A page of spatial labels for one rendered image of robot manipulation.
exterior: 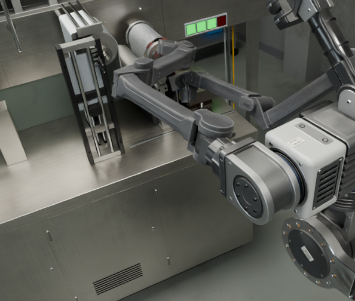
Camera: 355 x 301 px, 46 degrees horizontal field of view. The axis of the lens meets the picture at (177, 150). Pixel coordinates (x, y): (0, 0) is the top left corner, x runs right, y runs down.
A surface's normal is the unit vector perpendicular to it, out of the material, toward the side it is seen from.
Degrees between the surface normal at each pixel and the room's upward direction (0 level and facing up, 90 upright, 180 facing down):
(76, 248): 90
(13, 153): 90
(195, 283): 0
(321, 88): 71
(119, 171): 0
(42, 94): 90
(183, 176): 90
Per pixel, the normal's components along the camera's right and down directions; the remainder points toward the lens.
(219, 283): -0.10, -0.79
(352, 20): -0.85, 0.38
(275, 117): -0.74, 0.07
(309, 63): 0.51, 0.48
